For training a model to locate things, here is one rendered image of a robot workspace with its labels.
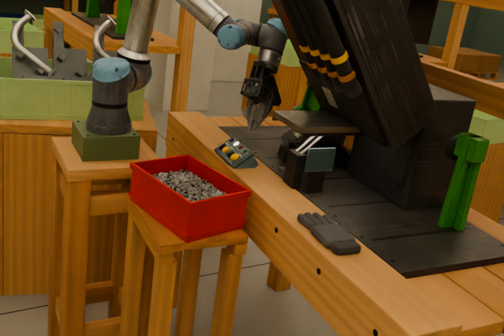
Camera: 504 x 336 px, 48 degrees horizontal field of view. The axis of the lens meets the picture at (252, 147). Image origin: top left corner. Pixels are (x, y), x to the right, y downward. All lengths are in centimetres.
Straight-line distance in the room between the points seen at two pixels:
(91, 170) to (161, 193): 32
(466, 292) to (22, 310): 187
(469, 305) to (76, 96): 175
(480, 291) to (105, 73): 125
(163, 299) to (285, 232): 39
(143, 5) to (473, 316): 135
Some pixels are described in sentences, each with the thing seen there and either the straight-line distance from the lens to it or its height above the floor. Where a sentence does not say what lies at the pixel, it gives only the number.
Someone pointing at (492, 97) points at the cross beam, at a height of 124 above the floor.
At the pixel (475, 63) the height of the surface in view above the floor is 30.
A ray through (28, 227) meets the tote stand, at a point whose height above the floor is 33.
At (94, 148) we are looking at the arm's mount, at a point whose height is 89.
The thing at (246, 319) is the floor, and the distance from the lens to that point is 270.
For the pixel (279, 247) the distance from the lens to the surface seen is 158.
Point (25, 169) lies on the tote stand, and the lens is 252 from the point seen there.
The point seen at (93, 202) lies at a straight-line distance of 193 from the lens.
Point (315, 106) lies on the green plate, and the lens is 183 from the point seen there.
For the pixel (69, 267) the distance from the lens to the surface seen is 201.
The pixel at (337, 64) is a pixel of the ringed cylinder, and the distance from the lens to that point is 141.
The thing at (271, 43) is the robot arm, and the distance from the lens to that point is 183.
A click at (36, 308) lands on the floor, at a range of 271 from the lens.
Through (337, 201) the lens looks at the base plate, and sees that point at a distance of 172.
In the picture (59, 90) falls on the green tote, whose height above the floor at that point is 92.
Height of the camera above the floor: 155
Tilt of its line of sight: 18 degrees down
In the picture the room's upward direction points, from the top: 8 degrees clockwise
